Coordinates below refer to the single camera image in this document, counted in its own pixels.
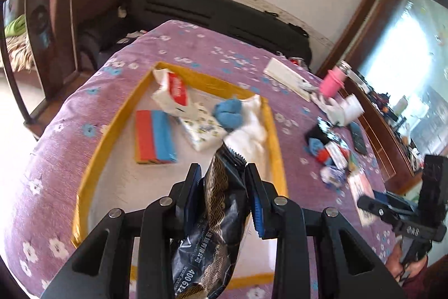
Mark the pink rose tissue pack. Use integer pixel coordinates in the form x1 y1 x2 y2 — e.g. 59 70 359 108
347 172 378 227

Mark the pink thermos bottle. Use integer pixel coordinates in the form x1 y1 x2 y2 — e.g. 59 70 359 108
318 61 353 98

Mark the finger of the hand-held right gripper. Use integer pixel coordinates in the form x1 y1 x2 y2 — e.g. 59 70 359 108
357 196 400 227
372 190 421 214

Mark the dark wooden chair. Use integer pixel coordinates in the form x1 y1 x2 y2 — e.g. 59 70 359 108
0 0 86 133

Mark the blue knitted bootie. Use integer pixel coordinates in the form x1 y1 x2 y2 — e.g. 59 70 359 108
213 97 244 131

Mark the wooden window ledge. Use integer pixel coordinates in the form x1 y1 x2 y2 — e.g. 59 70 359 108
314 0 448 196

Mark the black snack bag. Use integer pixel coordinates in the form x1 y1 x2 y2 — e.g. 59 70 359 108
171 141 253 299

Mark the person's right hand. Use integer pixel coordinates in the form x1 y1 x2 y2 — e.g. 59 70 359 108
384 242 430 287

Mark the white plastic jar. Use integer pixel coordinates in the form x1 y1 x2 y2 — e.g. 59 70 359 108
340 94 363 125

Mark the white sock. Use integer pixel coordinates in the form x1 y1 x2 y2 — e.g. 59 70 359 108
313 93 345 123

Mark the yellow cardboard tray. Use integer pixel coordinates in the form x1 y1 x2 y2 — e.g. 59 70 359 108
70 61 288 290

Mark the green cloth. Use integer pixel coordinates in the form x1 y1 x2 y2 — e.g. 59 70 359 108
3 15 28 38

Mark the white flat box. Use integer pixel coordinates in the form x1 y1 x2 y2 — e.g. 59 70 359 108
262 57 312 102

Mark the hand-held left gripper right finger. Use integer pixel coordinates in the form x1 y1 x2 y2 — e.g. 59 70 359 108
244 162 409 299

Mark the white red-label tissue pack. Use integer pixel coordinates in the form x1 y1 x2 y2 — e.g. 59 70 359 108
151 69 199 118

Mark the red plastic bag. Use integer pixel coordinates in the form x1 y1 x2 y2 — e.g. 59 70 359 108
316 149 332 166

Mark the patterned white tissue pack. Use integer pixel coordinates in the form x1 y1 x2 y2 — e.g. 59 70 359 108
178 101 229 153

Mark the multicoloured sponge pack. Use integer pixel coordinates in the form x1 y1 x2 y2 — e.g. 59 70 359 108
135 109 178 165

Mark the purple floral tablecloth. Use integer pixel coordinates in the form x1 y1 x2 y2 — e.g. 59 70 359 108
0 19 400 299

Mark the brown upholstered chair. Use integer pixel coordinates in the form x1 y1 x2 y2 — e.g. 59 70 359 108
49 0 134 75

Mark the white towel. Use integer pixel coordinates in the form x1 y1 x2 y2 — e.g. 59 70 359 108
223 94 271 167

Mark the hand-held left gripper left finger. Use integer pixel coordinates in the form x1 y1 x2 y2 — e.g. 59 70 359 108
40 162 204 299

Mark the blue tissue pack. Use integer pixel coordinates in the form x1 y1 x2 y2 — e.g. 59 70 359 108
307 139 327 158

